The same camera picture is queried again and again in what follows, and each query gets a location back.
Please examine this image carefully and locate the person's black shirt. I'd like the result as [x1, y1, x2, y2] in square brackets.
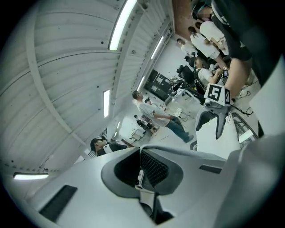
[211, 0, 285, 87]

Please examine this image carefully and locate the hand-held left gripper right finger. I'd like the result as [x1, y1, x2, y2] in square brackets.
[140, 148, 183, 196]

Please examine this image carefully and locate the white pillow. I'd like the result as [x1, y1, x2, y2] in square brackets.
[195, 114, 242, 160]

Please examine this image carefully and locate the white paper card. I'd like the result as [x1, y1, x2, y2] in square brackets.
[238, 131, 254, 143]

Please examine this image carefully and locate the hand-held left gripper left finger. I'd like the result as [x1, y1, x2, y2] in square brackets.
[101, 147, 141, 199]

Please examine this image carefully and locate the black metal railing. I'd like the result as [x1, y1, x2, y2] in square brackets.
[101, 128, 110, 143]

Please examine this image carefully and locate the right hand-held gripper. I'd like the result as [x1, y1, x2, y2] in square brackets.
[195, 83, 232, 140]

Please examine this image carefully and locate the person's head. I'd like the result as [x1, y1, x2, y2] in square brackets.
[191, 0, 216, 24]

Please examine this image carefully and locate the person's right forearm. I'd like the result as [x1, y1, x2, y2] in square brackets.
[224, 59, 251, 100]

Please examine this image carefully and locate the black double door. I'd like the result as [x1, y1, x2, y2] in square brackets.
[144, 69, 173, 102]

